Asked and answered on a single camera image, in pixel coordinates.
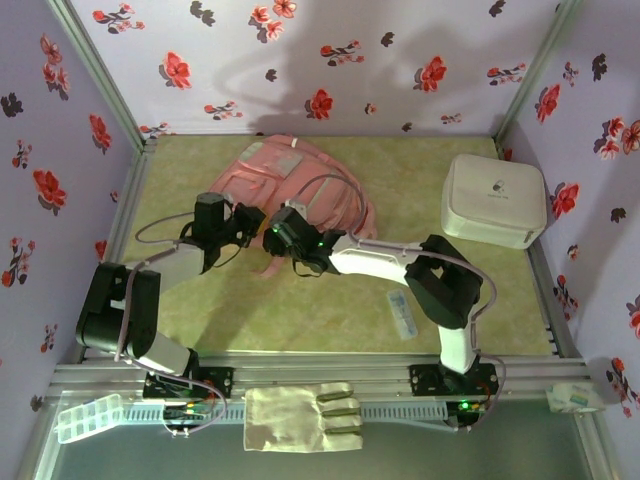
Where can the pink backpack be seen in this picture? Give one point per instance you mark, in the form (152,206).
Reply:
(280,170)

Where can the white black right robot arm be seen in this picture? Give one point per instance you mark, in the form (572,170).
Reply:
(440,290)

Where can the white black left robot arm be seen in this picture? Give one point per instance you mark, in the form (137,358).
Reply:
(115,310)

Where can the white zipped medicine bag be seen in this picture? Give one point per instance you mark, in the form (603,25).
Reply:
(495,195)

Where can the clear blue plastic case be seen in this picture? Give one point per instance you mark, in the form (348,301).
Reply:
(402,315)

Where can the beige work glove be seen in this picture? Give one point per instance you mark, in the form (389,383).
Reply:
(285,420)

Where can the small circuit board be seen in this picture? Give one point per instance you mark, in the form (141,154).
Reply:
(187,412)
(470,406)

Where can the clear plastic organizer box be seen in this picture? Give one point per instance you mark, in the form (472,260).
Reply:
(90,417)

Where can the aluminium frame side rail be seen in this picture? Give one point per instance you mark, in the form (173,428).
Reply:
(554,300)
(128,205)

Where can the long aluminium frame beam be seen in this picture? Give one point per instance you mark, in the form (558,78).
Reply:
(325,372)

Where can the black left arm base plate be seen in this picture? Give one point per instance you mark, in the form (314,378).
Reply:
(220,382)

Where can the aluminium frame post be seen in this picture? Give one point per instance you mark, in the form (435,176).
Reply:
(102,75)
(534,75)

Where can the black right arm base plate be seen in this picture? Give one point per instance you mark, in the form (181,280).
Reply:
(425,380)

